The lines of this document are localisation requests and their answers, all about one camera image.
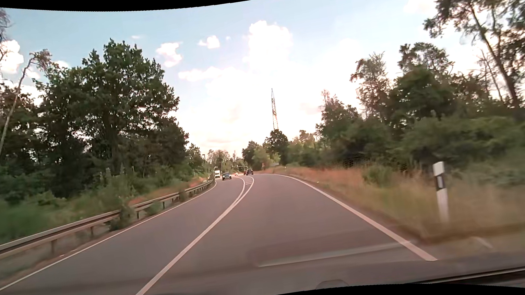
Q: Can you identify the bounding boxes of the road markings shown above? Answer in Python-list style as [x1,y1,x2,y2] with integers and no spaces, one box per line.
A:
[0,149,438,295]

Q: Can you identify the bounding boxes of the row of trees and bushes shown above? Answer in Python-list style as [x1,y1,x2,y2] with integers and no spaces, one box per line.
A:
[219,0,525,207]

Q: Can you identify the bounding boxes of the red and white mast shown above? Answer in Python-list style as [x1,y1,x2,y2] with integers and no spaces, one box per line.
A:
[267,88,281,132]

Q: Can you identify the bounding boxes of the grey asphalt road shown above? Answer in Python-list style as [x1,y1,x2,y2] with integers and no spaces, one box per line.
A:
[0,148,440,295]

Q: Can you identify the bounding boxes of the white marker post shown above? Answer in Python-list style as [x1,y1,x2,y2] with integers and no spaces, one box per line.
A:
[431,161,453,224]

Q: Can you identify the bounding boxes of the metal guard rail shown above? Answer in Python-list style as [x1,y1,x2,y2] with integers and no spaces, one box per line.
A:
[0,179,223,271]

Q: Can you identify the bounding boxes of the grass verge behind guard rail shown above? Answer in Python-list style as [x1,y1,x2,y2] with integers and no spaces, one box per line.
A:
[0,163,222,291]

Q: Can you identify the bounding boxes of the dry grass verge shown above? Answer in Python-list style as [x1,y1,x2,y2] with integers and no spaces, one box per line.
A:
[260,129,525,295]

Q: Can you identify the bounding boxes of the wood of green trees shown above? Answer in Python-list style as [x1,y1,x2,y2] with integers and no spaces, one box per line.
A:
[0,0,244,229]

